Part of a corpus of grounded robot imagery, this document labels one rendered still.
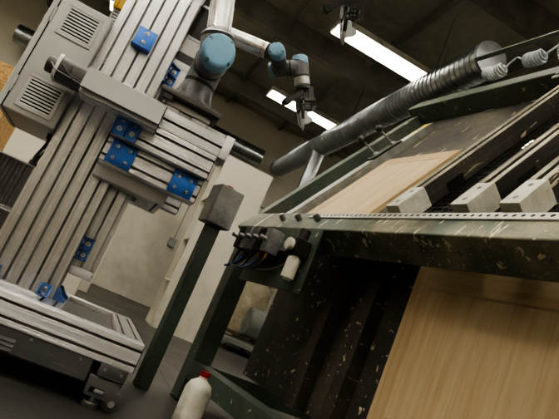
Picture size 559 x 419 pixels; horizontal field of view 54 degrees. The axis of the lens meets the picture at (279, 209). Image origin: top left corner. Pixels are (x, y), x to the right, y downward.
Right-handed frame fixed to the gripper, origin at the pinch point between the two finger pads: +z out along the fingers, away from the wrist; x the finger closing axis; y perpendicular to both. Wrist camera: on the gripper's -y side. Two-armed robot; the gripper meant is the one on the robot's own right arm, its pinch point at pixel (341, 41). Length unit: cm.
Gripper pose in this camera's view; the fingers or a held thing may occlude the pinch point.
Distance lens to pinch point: 227.8
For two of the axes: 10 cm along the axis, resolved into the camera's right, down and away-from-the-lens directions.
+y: 9.9, 0.5, 1.1
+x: -1.0, -2.0, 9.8
